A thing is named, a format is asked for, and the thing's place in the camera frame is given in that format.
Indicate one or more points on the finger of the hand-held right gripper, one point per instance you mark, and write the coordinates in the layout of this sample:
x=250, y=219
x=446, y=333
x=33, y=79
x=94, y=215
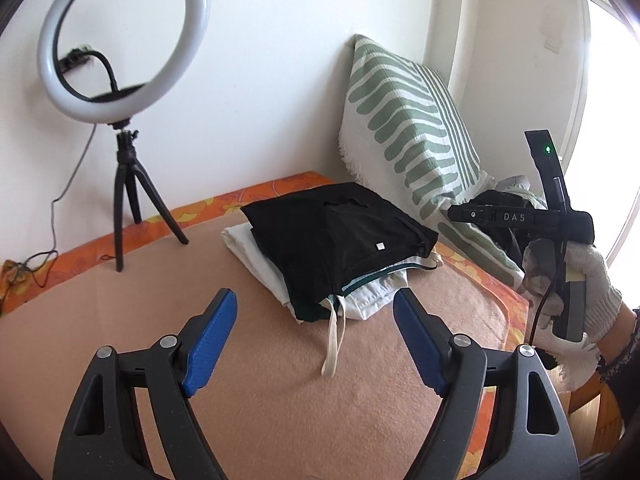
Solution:
x=467, y=213

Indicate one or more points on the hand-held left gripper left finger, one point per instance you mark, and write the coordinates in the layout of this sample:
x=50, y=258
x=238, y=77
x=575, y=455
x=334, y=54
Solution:
x=210, y=340

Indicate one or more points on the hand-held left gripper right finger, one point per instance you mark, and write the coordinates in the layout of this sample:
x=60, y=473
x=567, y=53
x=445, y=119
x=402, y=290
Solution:
x=420, y=340

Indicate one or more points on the black knit garment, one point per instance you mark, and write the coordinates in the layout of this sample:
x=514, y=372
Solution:
x=330, y=240

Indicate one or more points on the person's right hand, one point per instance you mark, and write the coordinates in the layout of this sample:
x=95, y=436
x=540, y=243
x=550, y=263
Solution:
x=595, y=290

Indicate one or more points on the black padded jacket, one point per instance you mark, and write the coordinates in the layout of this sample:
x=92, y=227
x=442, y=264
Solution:
x=500, y=193

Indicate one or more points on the white folded garment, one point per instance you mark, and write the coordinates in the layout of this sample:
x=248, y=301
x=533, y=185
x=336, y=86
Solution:
x=255, y=260

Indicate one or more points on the beige blanket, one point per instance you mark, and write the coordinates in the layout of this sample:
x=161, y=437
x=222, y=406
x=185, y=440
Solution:
x=280, y=400

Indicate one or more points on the window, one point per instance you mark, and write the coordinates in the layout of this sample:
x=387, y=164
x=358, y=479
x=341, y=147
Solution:
x=612, y=135

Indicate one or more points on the green patterned white pillow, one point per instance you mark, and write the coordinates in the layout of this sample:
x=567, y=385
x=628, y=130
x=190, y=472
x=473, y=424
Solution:
x=400, y=125

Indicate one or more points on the orange floral bed sheet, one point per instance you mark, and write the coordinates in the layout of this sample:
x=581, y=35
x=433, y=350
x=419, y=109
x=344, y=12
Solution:
x=190, y=207

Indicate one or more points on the black mini tripod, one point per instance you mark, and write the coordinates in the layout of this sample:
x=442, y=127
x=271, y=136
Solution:
x=125, y=195

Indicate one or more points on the wooden bed frame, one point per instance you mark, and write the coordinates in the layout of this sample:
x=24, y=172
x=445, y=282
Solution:
x=595, y=410

